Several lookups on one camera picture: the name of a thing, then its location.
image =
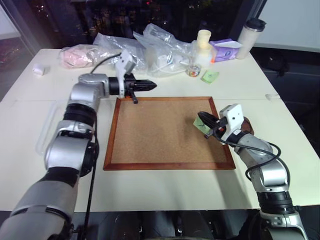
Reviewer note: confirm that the glass cup of pushpins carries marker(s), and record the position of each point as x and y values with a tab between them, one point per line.
193	71

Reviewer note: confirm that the crumpled clear plastic bag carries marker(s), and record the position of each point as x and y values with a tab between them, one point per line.
110	43

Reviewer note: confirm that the clear bag with white parts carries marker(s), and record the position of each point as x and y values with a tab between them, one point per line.
162	50

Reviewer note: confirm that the white tumbler with black lid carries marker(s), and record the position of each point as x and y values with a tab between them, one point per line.
248	37

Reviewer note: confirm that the cream plastic bottle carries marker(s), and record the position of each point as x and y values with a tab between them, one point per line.
203	50

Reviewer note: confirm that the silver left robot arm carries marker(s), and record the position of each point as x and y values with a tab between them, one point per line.
82	92

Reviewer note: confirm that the wood framed cork board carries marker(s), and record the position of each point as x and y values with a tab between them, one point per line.
160	132

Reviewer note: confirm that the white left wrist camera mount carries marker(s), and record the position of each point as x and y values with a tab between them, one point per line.
125	62

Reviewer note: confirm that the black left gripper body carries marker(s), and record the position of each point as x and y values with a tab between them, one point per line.
130	86

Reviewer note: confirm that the green sticky note pad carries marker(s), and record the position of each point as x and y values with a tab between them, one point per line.
210	76

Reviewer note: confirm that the clear plastic box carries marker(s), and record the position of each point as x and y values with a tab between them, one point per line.
47	125

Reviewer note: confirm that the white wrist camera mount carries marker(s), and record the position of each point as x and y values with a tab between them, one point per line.
125	62
233	115

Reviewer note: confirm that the pink stuffed plastic bag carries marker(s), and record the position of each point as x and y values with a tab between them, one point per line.
75	56

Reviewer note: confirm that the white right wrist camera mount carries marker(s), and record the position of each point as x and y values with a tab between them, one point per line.
233	115

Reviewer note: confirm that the green sticky note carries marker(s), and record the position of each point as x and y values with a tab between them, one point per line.
198	123

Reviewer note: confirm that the purple tissue pack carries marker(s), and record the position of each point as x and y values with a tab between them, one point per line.
225	51

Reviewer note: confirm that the dark rounded shape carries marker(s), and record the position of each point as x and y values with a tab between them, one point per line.
160	225

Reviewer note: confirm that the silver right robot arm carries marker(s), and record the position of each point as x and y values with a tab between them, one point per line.
270	172

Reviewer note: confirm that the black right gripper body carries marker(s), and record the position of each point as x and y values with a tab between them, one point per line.
217	130

